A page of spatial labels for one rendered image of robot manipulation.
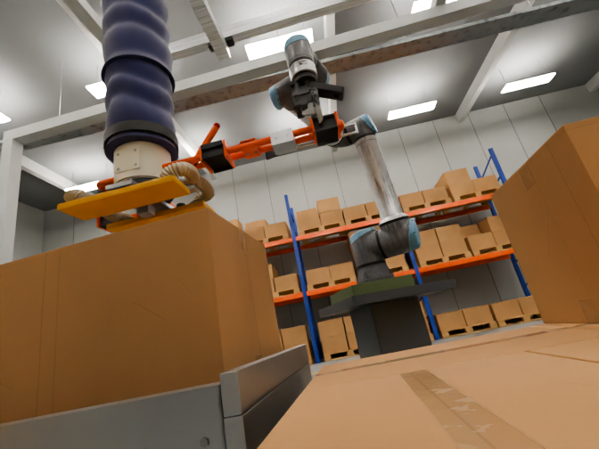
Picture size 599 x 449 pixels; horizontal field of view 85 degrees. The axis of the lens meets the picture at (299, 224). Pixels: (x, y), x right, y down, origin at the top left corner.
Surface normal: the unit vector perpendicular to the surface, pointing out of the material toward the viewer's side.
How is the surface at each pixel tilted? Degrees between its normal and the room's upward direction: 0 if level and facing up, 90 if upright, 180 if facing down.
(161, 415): 90
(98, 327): 90
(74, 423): 90
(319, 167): 90
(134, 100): 72
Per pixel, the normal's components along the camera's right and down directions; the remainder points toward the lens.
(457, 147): -0.12, -0.30
